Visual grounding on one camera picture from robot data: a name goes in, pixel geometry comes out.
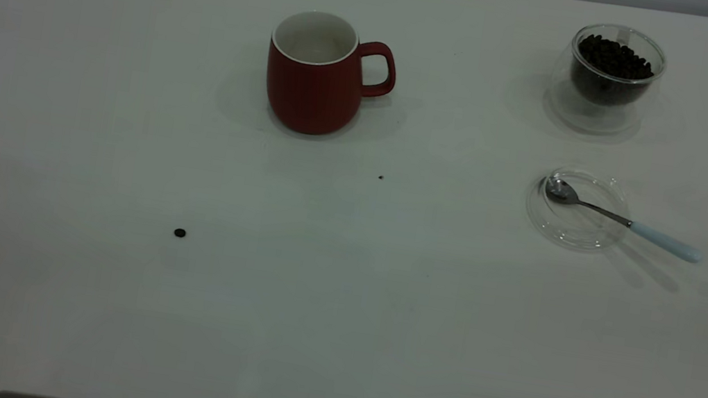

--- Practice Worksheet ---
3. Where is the clear glass dish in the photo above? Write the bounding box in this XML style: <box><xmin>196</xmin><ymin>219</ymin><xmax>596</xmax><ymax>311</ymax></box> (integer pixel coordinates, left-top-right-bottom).
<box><xmin>521</xmin><ymin>161</ymin><xmax>639</xmax><ymax>258</ymax></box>

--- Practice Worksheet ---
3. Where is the coffee beans pile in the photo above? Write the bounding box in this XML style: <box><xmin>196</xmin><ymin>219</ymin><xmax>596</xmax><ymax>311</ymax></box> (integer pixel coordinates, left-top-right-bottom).
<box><xmin>567</xmin><ymin>32</ymin><xmax>661</xmax><ymax>112</ymax></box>

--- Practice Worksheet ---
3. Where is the clear double-wall glass cup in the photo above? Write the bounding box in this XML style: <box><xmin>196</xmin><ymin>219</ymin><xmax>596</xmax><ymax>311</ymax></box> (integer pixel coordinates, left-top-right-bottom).
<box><xmin>543</xmin><ymin>15</ymin><xmax>671</xmax><ymax>143</ymax></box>

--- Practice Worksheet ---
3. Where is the red ceramic mug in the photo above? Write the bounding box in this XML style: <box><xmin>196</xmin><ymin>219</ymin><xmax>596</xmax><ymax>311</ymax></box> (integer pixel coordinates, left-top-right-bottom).
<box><xmin>257</xmin><ymin>3</ymin><xmax>405</xmax><ymax>147</ymax></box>

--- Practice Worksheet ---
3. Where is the metal spoon pale blue handle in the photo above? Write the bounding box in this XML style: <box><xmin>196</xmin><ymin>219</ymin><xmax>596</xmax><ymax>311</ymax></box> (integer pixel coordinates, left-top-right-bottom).
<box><xmin>536</xmin><ymin>176</ymin><xmax>708</xmax><ymax>265</ymax></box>

